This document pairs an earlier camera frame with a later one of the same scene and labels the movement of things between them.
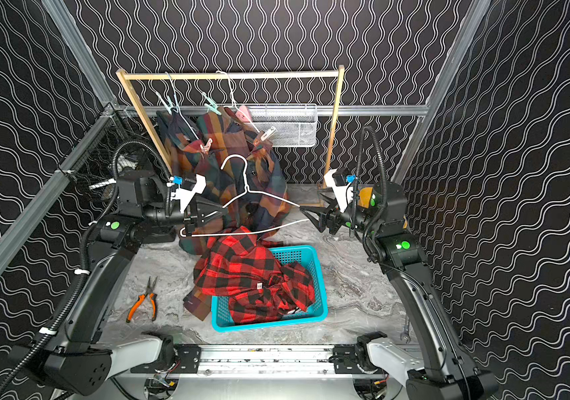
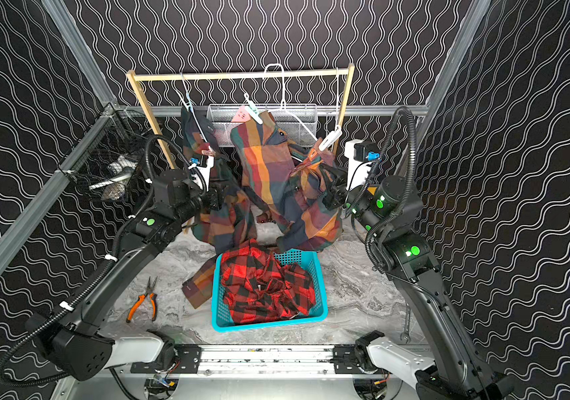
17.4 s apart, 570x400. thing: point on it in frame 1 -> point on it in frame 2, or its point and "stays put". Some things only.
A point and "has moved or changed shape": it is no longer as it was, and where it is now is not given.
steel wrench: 406,332 stays put
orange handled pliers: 153,299 stays put
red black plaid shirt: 260,287 has moved or changed shape
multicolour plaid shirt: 217,144 -> 289,177
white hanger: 177,110 -> 189,106
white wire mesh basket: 296,123 stays put
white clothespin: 268,133 -> 330,139
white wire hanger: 182,233 -> 337,99
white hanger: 233,101 -> 283,105
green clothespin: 212,106 -> 252,109
